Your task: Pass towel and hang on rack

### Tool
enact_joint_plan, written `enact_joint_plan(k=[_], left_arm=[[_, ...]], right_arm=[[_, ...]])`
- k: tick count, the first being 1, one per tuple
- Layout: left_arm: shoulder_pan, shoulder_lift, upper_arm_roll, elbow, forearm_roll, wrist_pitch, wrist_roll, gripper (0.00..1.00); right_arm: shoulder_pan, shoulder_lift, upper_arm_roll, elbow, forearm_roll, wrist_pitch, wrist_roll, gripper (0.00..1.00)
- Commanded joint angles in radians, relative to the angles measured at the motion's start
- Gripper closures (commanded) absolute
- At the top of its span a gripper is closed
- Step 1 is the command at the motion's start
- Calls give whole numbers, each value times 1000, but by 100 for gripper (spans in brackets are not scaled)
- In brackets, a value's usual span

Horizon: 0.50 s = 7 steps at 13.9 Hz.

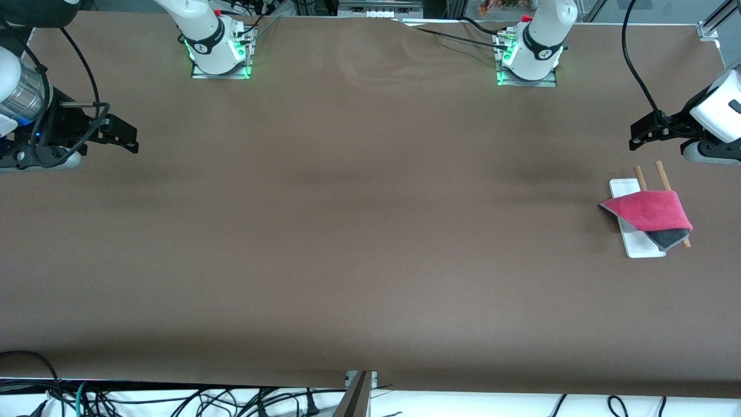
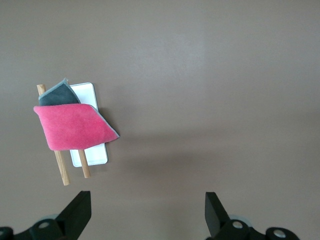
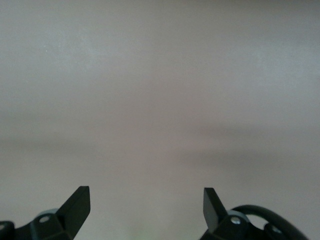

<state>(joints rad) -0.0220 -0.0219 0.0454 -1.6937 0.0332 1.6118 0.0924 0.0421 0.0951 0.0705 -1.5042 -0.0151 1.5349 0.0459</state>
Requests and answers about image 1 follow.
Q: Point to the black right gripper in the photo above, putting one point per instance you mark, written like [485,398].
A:
[65,124]

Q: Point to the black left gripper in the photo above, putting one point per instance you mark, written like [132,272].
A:
[675,124]

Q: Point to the pink and grey towel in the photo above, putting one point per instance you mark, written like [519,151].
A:
[648,208]

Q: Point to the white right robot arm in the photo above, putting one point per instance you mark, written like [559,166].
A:
[202,35]

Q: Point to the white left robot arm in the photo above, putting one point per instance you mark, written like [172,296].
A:
[541,46]

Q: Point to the white rack with wooden rods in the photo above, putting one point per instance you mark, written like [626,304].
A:
[639,246]

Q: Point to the colourful background items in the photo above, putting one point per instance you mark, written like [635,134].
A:
[498,6]

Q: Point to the white power strip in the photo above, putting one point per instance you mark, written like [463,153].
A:
[379,13]

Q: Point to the brown table beam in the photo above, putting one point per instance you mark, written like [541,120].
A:
[354,399]

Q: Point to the aluminium frame post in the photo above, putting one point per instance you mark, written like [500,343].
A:
[709,29]

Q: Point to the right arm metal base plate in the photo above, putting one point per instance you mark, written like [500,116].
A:
[223,75]

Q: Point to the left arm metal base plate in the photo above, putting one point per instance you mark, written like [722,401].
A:
[529,83]

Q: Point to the silver metal bracket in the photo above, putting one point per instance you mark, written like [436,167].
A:
[349,379]

